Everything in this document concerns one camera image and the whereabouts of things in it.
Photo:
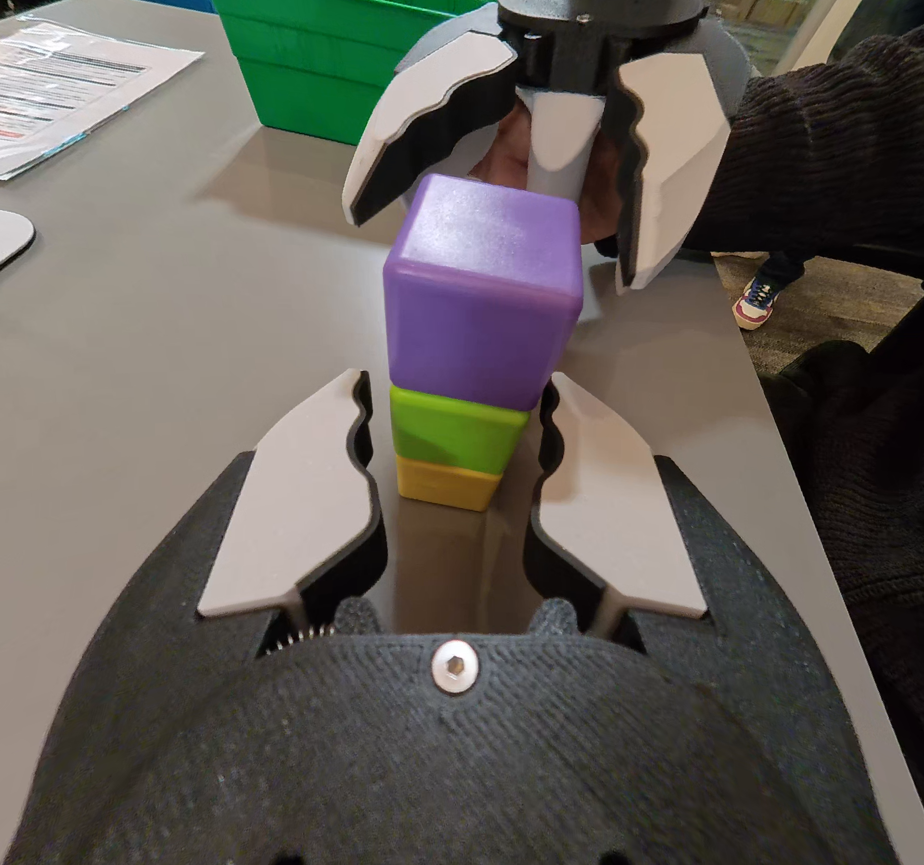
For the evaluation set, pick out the purple cube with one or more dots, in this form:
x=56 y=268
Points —
x=483 y=302

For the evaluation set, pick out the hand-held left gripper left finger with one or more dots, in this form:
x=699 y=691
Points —
x=296 y=518

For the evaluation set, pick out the laminated paper sheet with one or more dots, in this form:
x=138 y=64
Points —
x=79 y=93

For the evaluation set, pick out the white board stand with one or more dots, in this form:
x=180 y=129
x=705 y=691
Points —
x=14 y=237

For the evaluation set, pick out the green plastic bin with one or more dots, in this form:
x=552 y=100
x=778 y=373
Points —
x=310 y=49

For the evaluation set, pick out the yellow cube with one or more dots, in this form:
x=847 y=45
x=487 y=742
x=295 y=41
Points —
x=447 y=486

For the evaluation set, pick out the person's patterned sneaker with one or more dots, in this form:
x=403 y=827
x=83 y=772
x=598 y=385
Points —
x=754 y=302

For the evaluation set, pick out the person's right forearm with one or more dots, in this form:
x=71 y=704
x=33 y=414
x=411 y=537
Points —
x=816 y=158

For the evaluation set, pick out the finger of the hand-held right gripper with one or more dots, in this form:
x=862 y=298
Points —
x=426 y=85
x=678 y=158

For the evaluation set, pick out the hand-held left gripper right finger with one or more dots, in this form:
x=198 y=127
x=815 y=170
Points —
x=621 y=518

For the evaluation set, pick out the person's black clothed legs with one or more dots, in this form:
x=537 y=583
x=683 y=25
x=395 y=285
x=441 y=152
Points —
x=866 y=482

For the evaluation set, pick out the lime green cube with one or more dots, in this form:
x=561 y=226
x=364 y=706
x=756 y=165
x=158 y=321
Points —
x=455 y=432

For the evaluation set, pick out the cardboard boxes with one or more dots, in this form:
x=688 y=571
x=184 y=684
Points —
x=761 y=3

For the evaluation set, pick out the grey desk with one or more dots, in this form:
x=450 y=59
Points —
x=180 y=302

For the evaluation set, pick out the person's right hand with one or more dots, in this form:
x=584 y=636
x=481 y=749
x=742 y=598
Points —
x=505 y=150

